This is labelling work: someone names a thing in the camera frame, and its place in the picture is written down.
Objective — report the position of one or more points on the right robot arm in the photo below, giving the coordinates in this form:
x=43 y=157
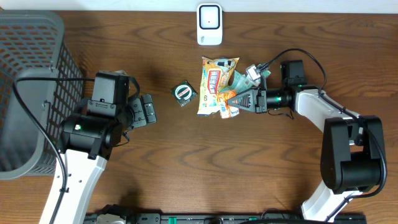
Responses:
x=353 y=161

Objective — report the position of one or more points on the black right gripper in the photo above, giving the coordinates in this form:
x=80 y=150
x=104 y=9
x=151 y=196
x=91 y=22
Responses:
x=255 y=101

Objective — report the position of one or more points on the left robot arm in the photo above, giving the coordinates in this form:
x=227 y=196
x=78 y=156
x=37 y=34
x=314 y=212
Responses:
x=87 y=138

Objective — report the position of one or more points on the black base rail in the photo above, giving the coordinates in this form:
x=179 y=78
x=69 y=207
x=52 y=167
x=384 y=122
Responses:
x=119 y=214

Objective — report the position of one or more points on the teal white packet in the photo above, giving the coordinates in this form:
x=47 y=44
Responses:
x=265 y=73

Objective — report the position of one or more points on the large orange white snack bag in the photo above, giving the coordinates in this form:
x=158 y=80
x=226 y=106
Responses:
x=214 y=88

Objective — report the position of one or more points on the white barcode scanner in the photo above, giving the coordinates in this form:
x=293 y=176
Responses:
x=209 y=24

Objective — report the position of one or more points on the black plastic mesh basket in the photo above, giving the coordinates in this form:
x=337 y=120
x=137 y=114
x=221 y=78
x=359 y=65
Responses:
x=33 y=49

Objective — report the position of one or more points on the orange red snack packet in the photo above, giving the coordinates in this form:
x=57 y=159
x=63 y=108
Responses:
x=227 y=111

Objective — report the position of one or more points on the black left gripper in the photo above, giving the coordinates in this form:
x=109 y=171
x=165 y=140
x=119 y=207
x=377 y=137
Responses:
x=142 y=107

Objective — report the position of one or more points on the green snack packet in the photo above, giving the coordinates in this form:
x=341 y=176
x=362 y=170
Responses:
x=240 y=83

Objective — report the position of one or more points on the dark green Zam-Buk box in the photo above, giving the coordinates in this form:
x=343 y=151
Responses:
x=183 y=93

